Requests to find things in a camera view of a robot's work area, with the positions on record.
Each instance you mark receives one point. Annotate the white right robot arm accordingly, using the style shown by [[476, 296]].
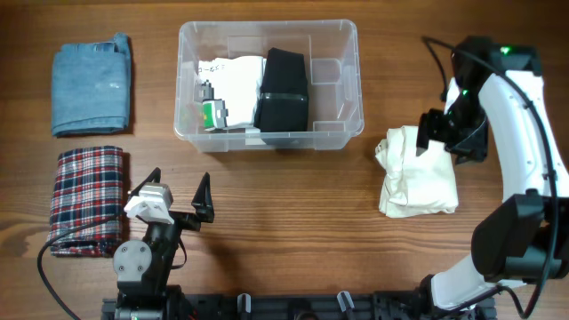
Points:
[[496, 97]]

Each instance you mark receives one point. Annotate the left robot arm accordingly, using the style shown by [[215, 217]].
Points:
[[143, 266]]

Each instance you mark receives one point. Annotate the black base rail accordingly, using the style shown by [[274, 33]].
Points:
[[376, 306]]

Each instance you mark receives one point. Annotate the white printed t-shirt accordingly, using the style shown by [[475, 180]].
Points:
[[237, 83]]

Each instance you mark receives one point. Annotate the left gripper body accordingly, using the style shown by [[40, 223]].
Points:
[[165, 236]]

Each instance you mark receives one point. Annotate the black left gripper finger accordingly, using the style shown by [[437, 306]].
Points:
[[202, 200], [154, 177]]

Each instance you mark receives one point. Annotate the cream cloth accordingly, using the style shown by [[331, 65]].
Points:
[[415, 185]]

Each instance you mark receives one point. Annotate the clear plastic storage bin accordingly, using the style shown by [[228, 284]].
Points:
[[331, 55]]

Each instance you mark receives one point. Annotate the black garment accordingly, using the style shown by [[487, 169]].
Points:
[[283, 105]]

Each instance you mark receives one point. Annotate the folded blue denim jeans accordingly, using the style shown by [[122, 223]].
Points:
[[91, 87]]

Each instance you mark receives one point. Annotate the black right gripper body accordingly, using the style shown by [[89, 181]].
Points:
[[467, 127]]

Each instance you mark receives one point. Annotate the folded red plaid shirt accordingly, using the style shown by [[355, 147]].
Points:
[[86, 201]]

